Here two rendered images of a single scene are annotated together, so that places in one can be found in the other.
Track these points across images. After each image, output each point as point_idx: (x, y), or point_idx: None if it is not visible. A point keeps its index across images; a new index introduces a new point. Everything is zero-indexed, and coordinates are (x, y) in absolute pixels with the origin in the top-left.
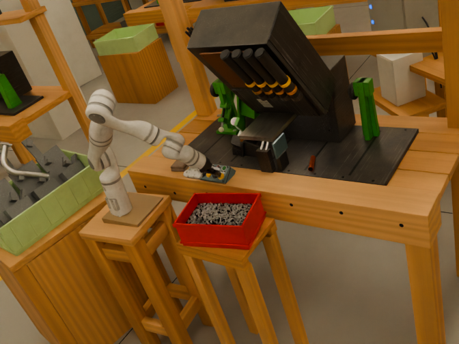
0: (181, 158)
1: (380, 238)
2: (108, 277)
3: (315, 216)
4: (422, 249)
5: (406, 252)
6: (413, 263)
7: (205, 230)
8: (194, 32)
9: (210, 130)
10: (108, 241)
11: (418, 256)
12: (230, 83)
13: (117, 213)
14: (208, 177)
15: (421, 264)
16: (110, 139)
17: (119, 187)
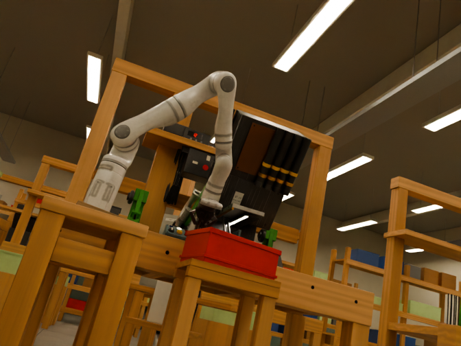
0: (228, 176)
1: (337, 316)
2: (20, 298)
3: (287, 290)
4: (364, 328)
5: (352, 332)
6: (355, 344)
7: (243, 246)
8: (242, 112)
9: None
10: (103, 221)
11: (360, 336)
12: (237, 163)
13: (103, 206)
14: (179, 234)
15: (361, 345)
16: (184, 118)
17: (123, 178)
